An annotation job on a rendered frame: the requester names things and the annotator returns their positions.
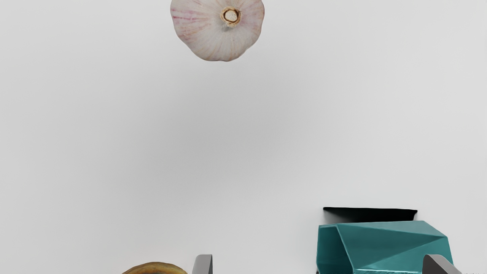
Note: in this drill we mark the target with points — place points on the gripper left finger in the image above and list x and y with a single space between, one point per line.
202 265

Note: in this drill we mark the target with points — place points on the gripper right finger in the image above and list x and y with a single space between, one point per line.
436 266

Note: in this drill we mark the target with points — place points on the teal faceted mug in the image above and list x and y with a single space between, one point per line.
376 245

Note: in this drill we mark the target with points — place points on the brown rounded fruit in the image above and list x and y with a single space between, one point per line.
155 268

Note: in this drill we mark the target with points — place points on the white garlic bulb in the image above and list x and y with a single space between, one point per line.
217 31

